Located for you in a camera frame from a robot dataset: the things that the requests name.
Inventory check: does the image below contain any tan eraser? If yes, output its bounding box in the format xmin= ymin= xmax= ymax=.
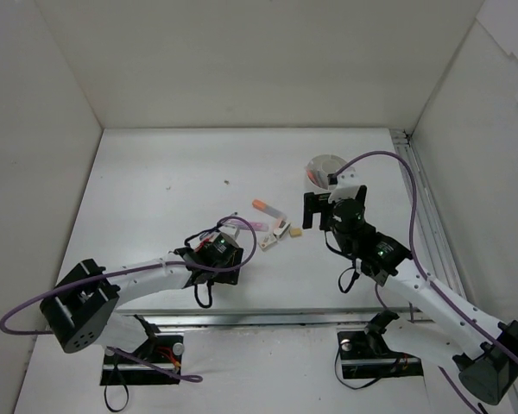
xmin=289 ymin=229 xmax=302 ymax=238

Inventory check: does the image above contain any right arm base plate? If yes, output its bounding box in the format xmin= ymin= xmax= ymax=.
xmin=334 ymin=310 xmax=424 ymax=391

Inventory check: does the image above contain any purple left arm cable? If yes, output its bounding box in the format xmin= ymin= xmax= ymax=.
xmin=0 ymin=217 xmax=258 ymax=385

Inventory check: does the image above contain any white round compartment organizer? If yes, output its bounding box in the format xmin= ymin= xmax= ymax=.
xmin=305 ymin=154 xmax=346 ymax=193

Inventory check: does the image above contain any aluminium front rail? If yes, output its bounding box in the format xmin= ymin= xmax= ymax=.
xmin=111 ymin=306 xmax=428 ymax=331

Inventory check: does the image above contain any white staples box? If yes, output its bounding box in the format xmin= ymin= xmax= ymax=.
xmin=258 ymin=234 xmax=278 ymax=251

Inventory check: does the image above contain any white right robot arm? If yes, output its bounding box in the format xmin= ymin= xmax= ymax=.
xmin=303 ymin=185 xmax=518 ymax=405

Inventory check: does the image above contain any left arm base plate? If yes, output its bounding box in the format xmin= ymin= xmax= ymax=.
xmin=99 ymin=317 xmax=186 ymax=387

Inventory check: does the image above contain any salmon slim highlighter pen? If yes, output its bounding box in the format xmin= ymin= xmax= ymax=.
xmin=307 ymin=170 xmax=319 ymax=185

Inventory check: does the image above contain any purple highlighter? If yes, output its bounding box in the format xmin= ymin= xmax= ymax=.
xmin=242 ymin=222 xmax=269 ymax=232

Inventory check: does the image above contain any orange cap highlighter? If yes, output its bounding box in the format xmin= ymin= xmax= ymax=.
xmin=252 ymin=199 xmax=287 ymax=220

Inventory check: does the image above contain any aluminium side rail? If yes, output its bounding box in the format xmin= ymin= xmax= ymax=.
xmin=388 ymin=128 xmax=518 ymax=414

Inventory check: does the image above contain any pink white mini stapler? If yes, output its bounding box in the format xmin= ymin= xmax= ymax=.
xmin=273 ymin=218 xmax=291 ymax=240

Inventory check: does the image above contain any grey purple slim pen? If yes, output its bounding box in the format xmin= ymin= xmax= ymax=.
xmin=309 ymin=159 xmax=324 ymax=175

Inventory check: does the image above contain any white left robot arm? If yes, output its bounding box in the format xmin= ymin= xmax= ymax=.
xmin=40 ymin=231 xmax=243 ymax=362

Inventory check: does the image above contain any red gel pen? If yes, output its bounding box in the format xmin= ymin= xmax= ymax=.
xmin=198 ymin=233 xmax=218 ymax=248

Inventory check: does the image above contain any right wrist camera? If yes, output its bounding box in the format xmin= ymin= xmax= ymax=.
xmin=328 ymin=166 xmax=362 ymax=204

